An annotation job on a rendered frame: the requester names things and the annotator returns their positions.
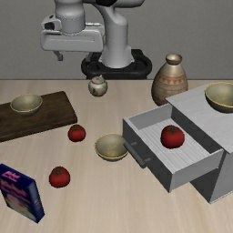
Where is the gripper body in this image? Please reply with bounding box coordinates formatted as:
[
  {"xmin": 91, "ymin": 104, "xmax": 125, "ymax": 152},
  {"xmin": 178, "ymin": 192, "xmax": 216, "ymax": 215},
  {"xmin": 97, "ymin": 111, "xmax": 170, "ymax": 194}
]
[{"xmin": 40, "ymin": 14, "xmax": 106, "ymax": 53}]

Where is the cream porcelain bowl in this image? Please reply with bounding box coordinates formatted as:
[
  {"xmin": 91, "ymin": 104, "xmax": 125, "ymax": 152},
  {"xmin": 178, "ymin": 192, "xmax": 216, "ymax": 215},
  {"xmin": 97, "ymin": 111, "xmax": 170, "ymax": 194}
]
[
  {"xmin": 94, "ymin": 132, "xmax": 129, "ymax": 162},
  {"xmin": 9, "ymin": 93, "xmax": 44, "ymax": 117},
  {"xmin": 204, "ymin": 81, "xmax": 233, "ymax": 114}
]

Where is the dark brown cutting board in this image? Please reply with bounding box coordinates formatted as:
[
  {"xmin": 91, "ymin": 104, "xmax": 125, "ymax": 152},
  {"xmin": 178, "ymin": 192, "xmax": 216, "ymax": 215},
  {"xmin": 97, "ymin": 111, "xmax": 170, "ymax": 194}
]
[{"xmin": 0, "ymin": 90, "xmax": 78, "ymax": 144}]

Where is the red tomato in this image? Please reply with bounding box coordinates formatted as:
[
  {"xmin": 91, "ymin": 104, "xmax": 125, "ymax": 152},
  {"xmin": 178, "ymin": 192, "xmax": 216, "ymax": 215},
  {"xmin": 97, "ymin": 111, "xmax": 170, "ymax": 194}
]
[
  {"xmin": 48, "ymin": 166, "xmax": 71, "ymax": 189},
  {"xmin": 67, "ymin": 124, "xmax": 86, "ymax": 143},
  {"xmin": 160, "ymin": 124, "xmax": 186, "ymax": 150}
]

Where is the small cream lidded jar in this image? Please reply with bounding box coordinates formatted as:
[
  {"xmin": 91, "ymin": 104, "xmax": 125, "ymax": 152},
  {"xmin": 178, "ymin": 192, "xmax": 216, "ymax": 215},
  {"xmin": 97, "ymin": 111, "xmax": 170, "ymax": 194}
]
[{"xmin": 87, "ymin": 74, "xmax": 108, "ymax": 97}]

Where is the brown patterned vase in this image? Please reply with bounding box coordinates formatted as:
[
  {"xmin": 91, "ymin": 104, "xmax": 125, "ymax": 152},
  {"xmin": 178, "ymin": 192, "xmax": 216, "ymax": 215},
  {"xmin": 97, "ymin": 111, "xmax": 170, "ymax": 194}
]
[{"xmin": 150, "ymin": 53, "xmax": 189, "ymax": 107}]

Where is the grey cabinet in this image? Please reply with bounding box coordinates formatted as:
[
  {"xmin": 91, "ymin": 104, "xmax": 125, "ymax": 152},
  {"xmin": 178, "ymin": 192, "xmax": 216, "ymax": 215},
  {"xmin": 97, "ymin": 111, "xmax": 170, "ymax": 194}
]
[{"xmin": 166, "ymin": 82, "xmax": 233, "ymax": 205}]

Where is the grey open drawer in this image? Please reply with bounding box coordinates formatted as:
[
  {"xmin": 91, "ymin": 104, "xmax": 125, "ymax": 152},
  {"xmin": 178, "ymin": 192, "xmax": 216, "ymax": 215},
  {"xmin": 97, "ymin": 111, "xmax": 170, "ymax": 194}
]
[{"xmin": 122, "ymin": 103, "xmax": 225, "ymax": 194}]

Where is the blue carton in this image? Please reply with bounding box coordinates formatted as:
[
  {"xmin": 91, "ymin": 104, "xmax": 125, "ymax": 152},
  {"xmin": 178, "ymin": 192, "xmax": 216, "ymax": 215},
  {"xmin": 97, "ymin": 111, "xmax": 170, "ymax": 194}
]
[{"xmin": 0, "ymin": 163, "xmax": 46, "ymax": 224}]

